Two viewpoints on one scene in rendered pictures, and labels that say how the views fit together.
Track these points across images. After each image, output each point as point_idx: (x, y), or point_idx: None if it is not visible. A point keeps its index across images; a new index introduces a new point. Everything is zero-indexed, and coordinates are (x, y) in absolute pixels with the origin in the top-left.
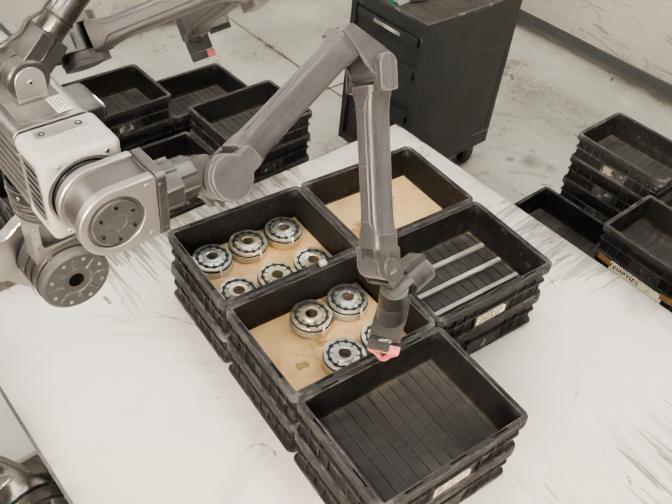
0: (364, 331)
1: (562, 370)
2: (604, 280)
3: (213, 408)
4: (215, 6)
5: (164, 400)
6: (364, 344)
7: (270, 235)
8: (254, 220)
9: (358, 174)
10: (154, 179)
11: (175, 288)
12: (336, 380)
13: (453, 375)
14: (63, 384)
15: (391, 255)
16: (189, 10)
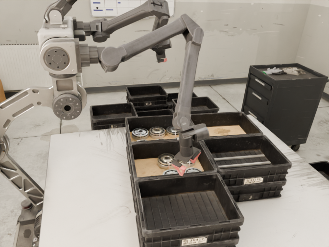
0: (186, 170)
1: (291, 223)
2: None
3: (116, 188)
4: (154, 26)
5: (99, 180)
6: None
7: (167, 130)
8: (164, 124)
9: (215, 117)
10: (74, 44)
11: None
12: (157, 178)
13: (220, 198)
14: (68, 164)
15: (185, 116)
16: (135, 17)
